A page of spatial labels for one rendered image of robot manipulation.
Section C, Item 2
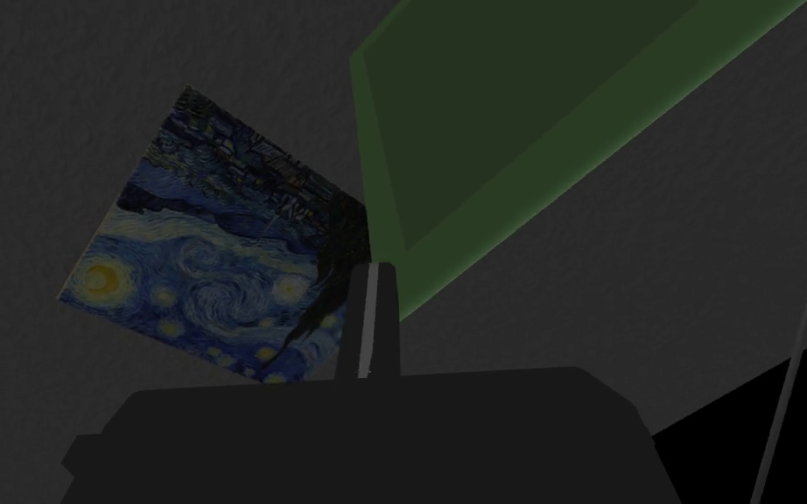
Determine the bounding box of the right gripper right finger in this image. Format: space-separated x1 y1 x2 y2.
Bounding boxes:
367 262 403 380

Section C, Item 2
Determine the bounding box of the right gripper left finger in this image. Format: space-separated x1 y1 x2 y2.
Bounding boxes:
334 262 372 382

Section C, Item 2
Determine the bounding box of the blue starry night painting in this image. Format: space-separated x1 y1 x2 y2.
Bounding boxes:
56 84 373 386

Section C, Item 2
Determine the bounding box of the green door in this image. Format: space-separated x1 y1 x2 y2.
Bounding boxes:
348 0 807 323

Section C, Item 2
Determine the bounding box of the grey pole with black clamp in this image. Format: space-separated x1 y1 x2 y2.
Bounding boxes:
750 143 807 504

